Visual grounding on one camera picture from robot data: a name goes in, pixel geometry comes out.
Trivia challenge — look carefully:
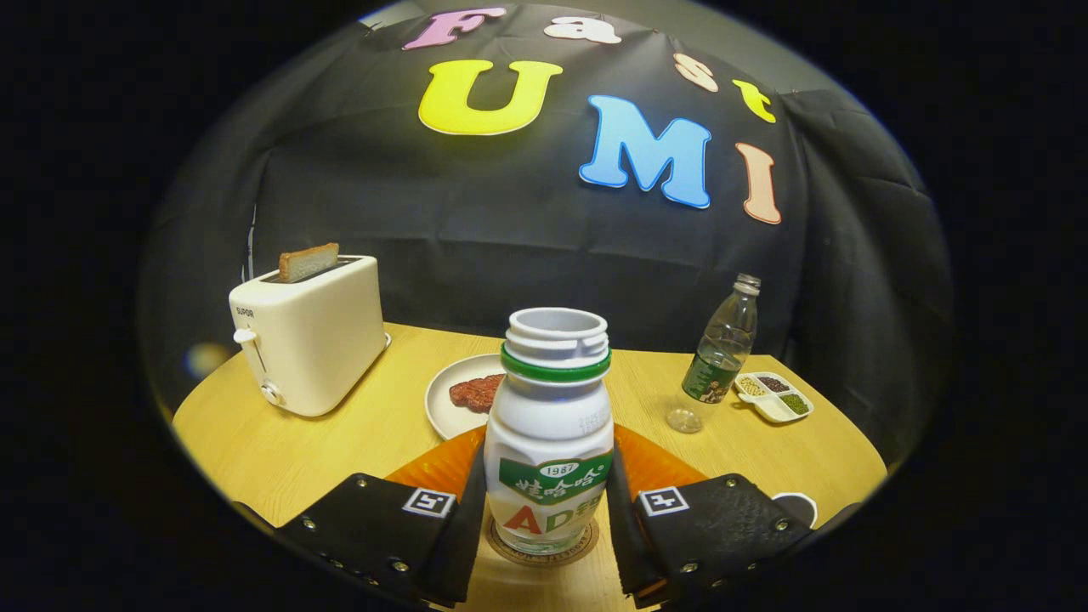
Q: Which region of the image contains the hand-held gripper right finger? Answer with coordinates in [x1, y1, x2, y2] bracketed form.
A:
[605, 423, 817, 609]

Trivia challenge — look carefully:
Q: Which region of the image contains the white toaster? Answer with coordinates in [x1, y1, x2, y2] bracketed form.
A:
[228, 254, 392, 418]

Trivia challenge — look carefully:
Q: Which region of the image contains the brown toast slice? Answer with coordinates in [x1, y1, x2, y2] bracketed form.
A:
[278, 242, 341, 284]

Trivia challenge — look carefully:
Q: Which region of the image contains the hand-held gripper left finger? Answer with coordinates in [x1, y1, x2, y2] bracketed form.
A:
[276, 425, 490, 609]

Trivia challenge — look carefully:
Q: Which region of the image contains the white divided bean dish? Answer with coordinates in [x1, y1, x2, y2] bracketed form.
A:
[734, 371, 814, 424]

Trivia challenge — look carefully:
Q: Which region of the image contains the white round plate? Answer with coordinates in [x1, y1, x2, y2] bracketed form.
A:
[424, 353, 511, 442]

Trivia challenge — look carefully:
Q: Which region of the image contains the white juice bottle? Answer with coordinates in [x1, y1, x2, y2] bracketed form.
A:
[483, 308, 615, 556]

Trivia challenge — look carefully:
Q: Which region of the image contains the white cup wooden handle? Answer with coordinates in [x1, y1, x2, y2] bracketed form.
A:
[769, 491, 819, 530]

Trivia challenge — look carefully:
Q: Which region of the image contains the round cork coaster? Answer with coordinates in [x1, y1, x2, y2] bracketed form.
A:
[487, 517, 600, 568]

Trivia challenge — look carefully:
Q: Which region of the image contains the black backdrop cloth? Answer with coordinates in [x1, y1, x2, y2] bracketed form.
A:
[136, 0, 953, 468]

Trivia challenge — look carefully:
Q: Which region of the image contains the clear plastic water bottle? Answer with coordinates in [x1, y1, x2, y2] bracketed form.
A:
[666, 273, 762, 434]

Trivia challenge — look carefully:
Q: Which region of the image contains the wooden table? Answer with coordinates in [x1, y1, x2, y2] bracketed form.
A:
[172, 321, 889, 612]

